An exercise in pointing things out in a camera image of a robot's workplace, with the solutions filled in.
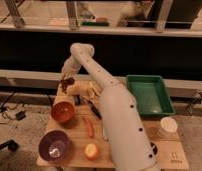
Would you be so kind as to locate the red yellow apple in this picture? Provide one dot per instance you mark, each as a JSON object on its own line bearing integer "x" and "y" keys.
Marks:
{"x": 91, "y": 151}

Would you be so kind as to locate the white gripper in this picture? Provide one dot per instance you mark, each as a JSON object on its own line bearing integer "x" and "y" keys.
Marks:
{"x": 68, "y": 71}

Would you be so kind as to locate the black power adapter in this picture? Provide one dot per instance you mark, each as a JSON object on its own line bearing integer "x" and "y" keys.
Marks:
{"x": 20, "y": 115}

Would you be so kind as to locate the black chair base leg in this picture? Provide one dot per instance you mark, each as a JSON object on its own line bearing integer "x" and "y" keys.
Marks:
{"x": 10, "y": 144}

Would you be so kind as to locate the black binder clip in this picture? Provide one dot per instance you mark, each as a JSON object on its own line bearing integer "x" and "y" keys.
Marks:
{"x": 77, "y": 100}

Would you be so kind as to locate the orange carrot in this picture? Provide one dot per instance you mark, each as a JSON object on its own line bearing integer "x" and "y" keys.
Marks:
{"x": 89, "y": 127}

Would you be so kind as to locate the black handled knife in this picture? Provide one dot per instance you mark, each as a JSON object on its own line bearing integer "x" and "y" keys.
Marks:
{"x": 92, "y": 106}

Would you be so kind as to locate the purple bowl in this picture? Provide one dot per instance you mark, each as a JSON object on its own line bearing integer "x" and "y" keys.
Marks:
{"x": 54, "y": 146}

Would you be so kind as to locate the white paper cup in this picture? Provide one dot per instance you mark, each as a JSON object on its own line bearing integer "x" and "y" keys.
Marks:
{"x": 168, "y": 126}

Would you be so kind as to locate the silver metal cup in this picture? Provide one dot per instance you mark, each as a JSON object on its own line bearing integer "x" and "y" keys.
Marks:
{"x": 154, "y": 148}

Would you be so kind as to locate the peeled banana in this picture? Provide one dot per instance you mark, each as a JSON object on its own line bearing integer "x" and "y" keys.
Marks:
{"x": 85, "y": 88}

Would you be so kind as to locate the red bowl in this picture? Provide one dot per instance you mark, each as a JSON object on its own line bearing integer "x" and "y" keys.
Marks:
{"x": 62, "y": 112}

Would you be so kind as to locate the dark red grape bunch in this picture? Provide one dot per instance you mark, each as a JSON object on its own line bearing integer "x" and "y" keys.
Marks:
{"x": 66, "y": 83}

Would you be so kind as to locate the green plastic tray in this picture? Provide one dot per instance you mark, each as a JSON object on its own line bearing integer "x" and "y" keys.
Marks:
{"x": 151, "y": 94}

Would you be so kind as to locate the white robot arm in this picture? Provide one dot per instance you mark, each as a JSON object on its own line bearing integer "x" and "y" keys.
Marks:
{"x": 129, "y": 144}

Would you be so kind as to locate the light blue cloth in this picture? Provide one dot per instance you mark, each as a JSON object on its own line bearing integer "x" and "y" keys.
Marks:
{"x": 104, "y": 133}

